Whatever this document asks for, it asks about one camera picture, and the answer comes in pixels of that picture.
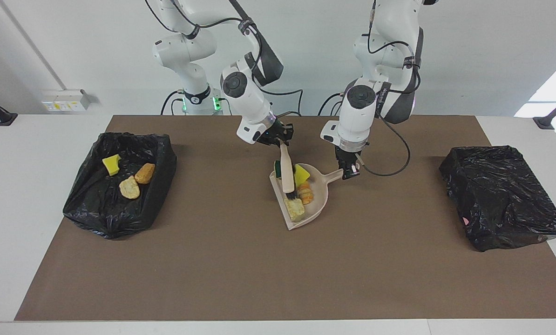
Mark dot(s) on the yellow sponge notched piece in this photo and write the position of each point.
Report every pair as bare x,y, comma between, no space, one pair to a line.
111,164

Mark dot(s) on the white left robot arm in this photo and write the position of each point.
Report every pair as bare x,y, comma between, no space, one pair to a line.
389,46

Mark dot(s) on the yellow sponge squarish piece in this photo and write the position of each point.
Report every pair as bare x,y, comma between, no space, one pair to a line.
277,169

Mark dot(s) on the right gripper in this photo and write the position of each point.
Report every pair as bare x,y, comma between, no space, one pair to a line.
254,128

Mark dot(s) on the beige plastic dustpan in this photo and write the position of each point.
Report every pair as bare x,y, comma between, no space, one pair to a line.
317,200

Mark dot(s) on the black bag lined bin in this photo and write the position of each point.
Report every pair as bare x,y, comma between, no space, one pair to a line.
110,218

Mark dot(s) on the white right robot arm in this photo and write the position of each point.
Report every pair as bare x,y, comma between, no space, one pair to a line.
240,93

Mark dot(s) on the brown bread roll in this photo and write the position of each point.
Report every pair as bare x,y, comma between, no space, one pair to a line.
145,173

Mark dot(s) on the striped orange bread piece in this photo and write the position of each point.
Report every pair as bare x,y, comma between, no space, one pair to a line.
306,193
129,188

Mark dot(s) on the yellow sponge flag-shaped piece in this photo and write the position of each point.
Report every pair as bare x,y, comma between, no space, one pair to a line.
302,174

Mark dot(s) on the pale crusty bread chunk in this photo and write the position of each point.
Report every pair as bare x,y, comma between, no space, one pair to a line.
295,210

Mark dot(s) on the brown table mat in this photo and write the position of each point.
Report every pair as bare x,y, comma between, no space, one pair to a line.
352,288

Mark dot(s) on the grey wall socket box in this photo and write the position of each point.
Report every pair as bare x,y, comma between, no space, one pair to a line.
66,100

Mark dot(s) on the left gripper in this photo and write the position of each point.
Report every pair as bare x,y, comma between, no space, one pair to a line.
345,137

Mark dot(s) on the black bag bin pink spot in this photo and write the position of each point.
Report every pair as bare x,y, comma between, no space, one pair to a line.
501,195

